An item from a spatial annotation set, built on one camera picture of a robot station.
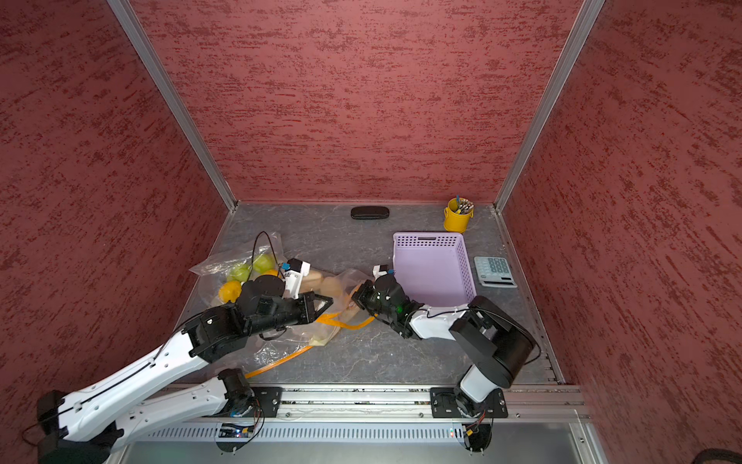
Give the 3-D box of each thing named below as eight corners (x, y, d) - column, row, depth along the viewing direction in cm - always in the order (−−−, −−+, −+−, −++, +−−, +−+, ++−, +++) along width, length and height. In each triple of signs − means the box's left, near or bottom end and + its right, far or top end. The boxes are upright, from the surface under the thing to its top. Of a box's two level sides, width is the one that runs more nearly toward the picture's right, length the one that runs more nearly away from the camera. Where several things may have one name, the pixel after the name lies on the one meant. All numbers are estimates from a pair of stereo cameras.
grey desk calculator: (480, 287, 99) (482, 284, 97) (473, 260, 106) (475, 256, 104) (513, 287, 99) (516, 284, 97) (504, 260, 106) (507, 256, 104)
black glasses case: (350, 222, 118) (349, 216, 115) (351, 212, 122) (350, 206, 119) (389, 222, 118) (389, 216, 115) (389, 212, 122) (389, 206, 119)
